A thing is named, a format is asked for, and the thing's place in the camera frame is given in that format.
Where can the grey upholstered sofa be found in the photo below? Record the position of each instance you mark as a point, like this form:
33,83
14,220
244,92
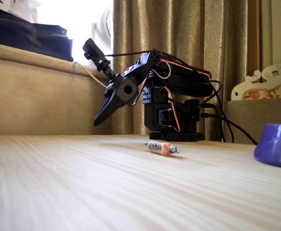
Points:
241,115

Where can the beige window seat cushion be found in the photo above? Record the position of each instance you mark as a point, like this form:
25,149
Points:
34,101

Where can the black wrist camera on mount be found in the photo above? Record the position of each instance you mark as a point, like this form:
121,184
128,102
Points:
94,51

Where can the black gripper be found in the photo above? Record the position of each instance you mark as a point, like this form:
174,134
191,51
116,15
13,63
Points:
127,91

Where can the white ornate chair back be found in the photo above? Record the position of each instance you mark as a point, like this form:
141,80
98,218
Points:
275,77

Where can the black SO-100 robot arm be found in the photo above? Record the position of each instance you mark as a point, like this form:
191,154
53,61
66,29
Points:
179,79

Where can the black bag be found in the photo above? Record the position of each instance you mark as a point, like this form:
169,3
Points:
22,36

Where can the beige patterned curtain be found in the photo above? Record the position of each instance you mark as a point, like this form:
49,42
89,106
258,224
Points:
183,29

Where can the white fan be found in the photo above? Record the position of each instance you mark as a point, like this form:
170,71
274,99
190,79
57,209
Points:
106,21

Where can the candy roll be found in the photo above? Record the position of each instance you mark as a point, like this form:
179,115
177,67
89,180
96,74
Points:
159,148

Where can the purple bowl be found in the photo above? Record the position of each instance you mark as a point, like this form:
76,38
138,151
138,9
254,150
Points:
275,146

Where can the white window frame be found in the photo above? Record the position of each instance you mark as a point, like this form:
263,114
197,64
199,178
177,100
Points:
272,36

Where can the white crumpled bag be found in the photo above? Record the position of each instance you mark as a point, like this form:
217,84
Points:
25,10

